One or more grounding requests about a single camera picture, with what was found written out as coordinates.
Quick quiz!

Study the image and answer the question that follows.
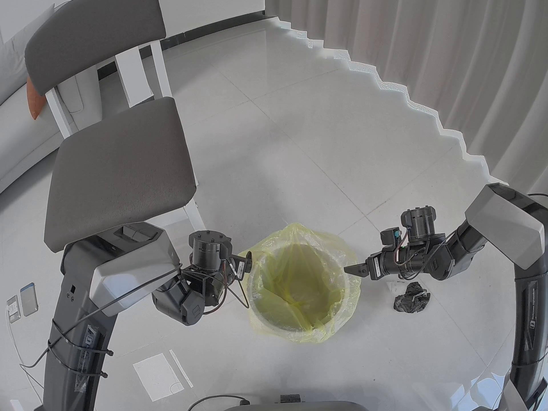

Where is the white trash bin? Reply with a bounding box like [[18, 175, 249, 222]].
[[247, 241, 351, 332]]

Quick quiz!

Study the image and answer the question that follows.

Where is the small grey flat device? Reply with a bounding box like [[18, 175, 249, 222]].
[[19, 283, 39, 317]]

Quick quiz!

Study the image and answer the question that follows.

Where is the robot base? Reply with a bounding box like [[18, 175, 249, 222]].
[[223, 394, 364, 411]]

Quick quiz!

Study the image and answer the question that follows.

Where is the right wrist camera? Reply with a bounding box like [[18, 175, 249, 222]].
[[380, 227, 404, 253]]

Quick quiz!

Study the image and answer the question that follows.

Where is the yellow plastic bag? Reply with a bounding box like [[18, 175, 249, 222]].
[[237, 223, 364, 345]]

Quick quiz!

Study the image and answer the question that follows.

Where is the black cable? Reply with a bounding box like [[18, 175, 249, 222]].
[[202, 268, 250, 315], [187, 395, 251, 411], [19, 266, 182, 369]]

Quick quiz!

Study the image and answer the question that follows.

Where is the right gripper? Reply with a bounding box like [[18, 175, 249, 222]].
[[344, 248, 412, 281]]

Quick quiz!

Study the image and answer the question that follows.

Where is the pale grey sofa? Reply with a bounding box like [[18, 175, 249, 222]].
[[0, 2, 105, 194]]

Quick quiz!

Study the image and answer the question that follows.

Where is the black plastic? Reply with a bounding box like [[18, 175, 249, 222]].
[[393, 282, 431, 314]]

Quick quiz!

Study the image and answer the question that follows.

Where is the orange cushion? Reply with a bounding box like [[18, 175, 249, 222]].
[[27, 76, 46, 120]]

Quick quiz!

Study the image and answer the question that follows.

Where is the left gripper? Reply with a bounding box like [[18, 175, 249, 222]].
[[222, 250, 254, 283]]

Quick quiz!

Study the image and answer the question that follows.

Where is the white chair with grey cushions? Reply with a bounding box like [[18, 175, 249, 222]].
[[24, 0, 202, 253]]

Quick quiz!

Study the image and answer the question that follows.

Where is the grey curtain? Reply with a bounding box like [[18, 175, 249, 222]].
[[263, 0, 548, 198]]

